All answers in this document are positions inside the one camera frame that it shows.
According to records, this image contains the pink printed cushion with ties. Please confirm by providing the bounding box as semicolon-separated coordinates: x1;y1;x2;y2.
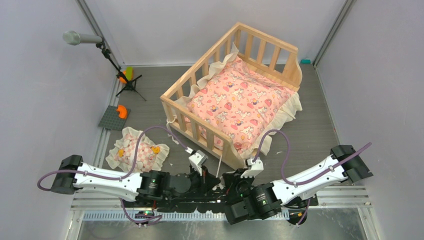
175;45;303;169

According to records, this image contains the wooden slatted pet bed frame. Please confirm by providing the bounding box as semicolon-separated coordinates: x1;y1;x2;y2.
160;22;303;159

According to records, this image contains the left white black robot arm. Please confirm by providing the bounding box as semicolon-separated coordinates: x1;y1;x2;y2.
49;155;221;207

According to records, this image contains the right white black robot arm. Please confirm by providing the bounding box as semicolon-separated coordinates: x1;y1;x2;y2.
222;143;373;225

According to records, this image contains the small checkered ruffled pillow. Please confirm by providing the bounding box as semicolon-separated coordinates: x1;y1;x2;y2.
105;127;170;173

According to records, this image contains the orange curved toy piece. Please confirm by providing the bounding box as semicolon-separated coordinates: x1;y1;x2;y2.
116;105;129;119

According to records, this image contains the grey building plate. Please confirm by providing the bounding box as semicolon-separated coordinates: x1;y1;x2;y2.
98;105;131;131

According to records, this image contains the orange green toy ball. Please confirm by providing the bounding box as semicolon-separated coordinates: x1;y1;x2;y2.
119;66;134;84

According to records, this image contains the teal small block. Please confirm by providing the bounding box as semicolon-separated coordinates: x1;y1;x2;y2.
300;59;312;65

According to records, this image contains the silver microphone on tripod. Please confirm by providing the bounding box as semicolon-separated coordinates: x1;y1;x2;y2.
62;30;147;101

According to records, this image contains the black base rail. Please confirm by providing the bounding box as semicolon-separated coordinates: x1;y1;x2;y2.
141;184;318;216

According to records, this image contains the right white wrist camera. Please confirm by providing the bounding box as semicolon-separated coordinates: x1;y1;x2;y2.
240;157;264;179

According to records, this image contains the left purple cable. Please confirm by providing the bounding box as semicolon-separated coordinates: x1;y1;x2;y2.
36;125;193;228

